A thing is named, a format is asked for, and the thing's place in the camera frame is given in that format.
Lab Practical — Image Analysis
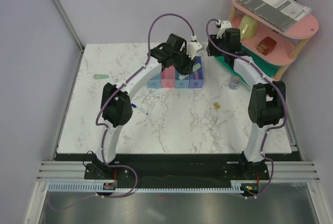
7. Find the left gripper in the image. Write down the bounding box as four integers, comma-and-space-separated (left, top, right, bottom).
172, 48, 197, 77

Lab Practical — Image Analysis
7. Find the long green highlighter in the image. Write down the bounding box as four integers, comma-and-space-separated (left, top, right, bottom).
178, 63, 201, 80

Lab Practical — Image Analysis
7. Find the pink drawer box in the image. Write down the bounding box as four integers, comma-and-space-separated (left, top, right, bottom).
161, 66, 175, 88

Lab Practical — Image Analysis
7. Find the teal blue drawer box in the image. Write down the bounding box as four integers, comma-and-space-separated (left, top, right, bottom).
175, 71, 189, 89

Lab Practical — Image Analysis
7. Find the purple drawer box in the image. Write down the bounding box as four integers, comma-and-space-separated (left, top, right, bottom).
188, 56, 204, 89

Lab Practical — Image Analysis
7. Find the jar of rubber bands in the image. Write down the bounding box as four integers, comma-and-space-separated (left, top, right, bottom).
228, 76, 242, 90

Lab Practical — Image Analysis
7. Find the small yellow eraser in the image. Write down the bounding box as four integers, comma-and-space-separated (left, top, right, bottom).
213, 103, 220, 109

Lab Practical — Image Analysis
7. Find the blue whiteboard marker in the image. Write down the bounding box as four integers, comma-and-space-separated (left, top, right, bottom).
131, 103, 148, 115

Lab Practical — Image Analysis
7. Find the pink highlighter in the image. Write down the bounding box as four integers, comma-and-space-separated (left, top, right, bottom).
193, 70, 201, 80

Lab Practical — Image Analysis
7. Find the light blue drawer box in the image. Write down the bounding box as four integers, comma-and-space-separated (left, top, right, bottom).
147, 73, 162, 89

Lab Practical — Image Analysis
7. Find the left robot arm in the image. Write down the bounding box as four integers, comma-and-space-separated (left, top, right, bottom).
95, 33, 201, 179

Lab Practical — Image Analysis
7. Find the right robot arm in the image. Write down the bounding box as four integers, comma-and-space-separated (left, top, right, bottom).
207, 28, 287, 179

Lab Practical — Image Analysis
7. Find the red brown cube box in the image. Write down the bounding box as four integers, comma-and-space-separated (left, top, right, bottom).
257, 36, 277, 56

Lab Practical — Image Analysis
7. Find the pink three-tier shelf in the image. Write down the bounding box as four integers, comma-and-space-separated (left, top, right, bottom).
229, 0, 319, 80

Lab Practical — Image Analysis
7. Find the green folder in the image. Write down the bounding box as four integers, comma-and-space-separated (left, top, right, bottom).
215, 47, 280, 83

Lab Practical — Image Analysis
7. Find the grey setup guide booklet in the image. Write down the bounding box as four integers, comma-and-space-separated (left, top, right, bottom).
236, 0, 312, 32

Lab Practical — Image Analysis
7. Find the small green highlighter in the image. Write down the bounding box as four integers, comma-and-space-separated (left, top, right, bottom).
93, 74, 109, 80

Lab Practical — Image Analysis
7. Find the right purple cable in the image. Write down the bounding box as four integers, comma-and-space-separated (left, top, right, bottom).
206, 18, 288, 199

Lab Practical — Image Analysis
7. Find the purple cable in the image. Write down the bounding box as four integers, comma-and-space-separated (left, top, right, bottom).
206, 18, 288, 199
46, 13, 197, 211

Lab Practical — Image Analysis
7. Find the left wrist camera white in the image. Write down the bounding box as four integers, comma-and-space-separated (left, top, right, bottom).
187, 41, 203, 59

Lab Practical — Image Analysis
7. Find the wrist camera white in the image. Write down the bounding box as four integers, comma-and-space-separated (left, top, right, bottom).
215, 20, 232, 39
187, 41, 203, 59

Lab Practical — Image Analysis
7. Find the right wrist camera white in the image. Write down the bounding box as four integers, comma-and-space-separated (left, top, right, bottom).
215, 20, 232, 39

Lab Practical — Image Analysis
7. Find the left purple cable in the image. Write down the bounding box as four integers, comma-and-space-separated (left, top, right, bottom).
46, 13, 197, 211

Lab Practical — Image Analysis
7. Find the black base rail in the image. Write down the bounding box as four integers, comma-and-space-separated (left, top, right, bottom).
55, 152, 301, 189

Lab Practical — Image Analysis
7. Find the white cable duct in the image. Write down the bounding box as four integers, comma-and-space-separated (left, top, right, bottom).
48, 182, 253, 194

